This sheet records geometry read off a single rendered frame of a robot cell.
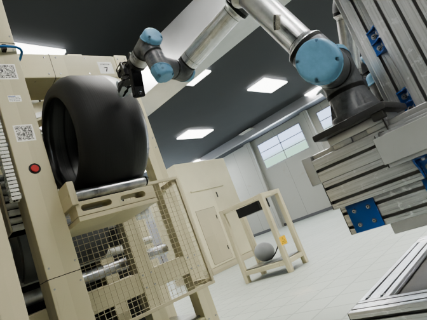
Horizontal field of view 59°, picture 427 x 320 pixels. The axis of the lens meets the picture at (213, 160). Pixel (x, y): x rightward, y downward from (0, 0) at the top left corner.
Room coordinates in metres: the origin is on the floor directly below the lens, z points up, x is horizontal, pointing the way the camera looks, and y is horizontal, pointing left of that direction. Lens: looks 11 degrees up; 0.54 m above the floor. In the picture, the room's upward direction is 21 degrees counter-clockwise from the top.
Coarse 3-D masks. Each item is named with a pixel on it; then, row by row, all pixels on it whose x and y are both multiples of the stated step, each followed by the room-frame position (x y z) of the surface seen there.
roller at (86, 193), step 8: (144, 176) 1.70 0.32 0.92; (104, 184) 1.57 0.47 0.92; (112, 184) 1.58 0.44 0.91; (120, 184) 1.60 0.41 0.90; (128, 184) 1.63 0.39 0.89; (136, 184) 1.65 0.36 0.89; (144, 184) 1.69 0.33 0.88; (80, 192) 1.48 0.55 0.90; (88, 192) 1.51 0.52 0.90; (96, 192) 1.53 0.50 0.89; (104, 192) 1.56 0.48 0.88; (112, 192) 1.59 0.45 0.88; (80, 200) 1.50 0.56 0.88
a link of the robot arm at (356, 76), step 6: (342, 48) 1.08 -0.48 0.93; (348, 54) 1.09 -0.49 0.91; (354, 66) 1.08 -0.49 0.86; (354, 72) 1.08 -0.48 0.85; (348, 78) 1.07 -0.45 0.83; (354, 78) 1.08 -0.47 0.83; (360, 78) 1.09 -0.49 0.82; (342, 84) 1.08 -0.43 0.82; (324, 90) 1.13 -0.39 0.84; (330, 90) 1.10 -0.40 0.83
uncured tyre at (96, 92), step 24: (48, 96) 1.61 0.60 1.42; (72, 96) 1.46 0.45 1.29; (96, 96) 1.48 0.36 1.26; (48, 120) 1.73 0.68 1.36; (72, 120) 1.47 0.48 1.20; (96, 120) 1.45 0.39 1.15; (120, 120) 1.52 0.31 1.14; (144, 120) 1.63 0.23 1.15; (48, 144) 1.79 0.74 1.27; (72, 144) 1.94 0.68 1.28; (96, 144) 1.47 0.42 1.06; (120, 144) 1.53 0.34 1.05; (144, 144) 1.62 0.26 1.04; (72, 168) 1.92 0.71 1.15; (96, 168) 1.51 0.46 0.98; (120, 168) 1.58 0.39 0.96; (144, 168) 1.70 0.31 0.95
